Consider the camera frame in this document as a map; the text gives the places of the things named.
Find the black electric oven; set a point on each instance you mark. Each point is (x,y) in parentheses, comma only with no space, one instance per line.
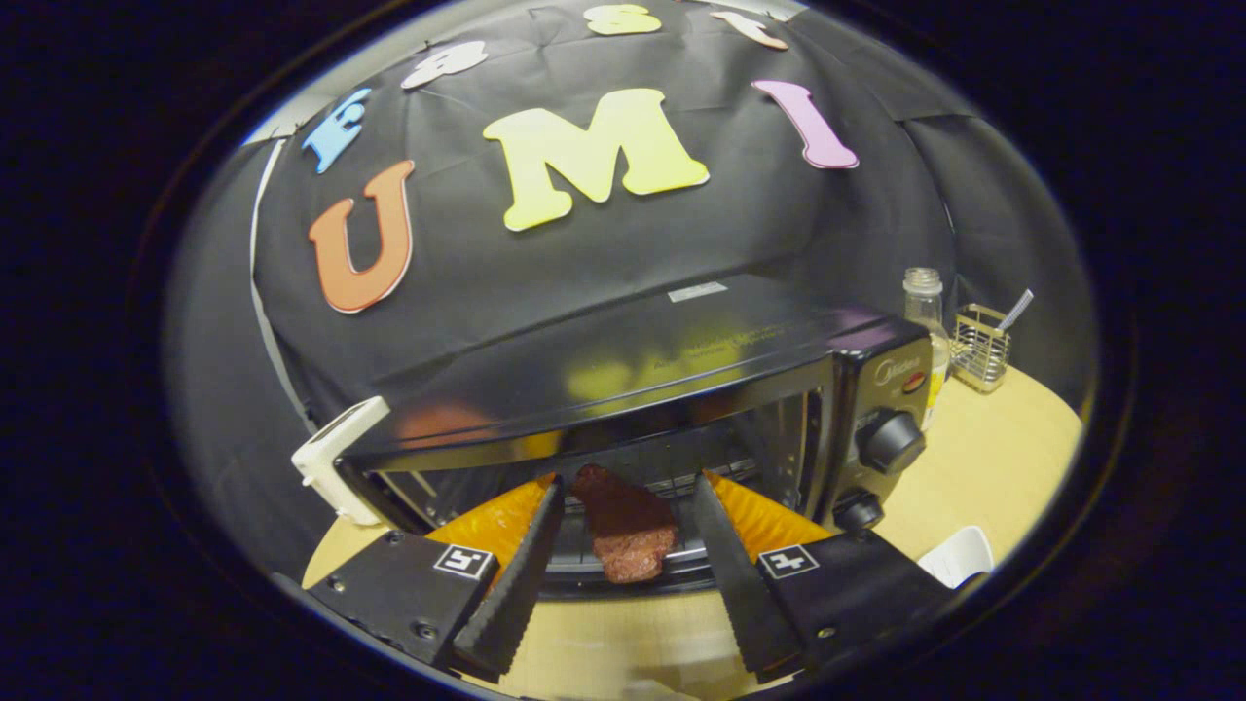
(681,341)

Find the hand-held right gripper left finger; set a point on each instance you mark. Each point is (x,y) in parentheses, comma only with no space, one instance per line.
(521,594)

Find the metal spoon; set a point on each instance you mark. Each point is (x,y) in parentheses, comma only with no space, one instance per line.
(1017,310)

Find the white toaster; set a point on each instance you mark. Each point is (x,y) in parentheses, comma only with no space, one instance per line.
(331,453)

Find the clear glass bottle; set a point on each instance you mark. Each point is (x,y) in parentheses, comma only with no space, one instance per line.
(923,302)

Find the red meat slice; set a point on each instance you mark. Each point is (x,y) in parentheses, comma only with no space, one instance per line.
(628,535)

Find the white food dish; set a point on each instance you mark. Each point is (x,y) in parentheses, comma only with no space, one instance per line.
(959,557)

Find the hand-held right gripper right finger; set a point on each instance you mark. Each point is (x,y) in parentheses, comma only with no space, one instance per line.
(745,594)

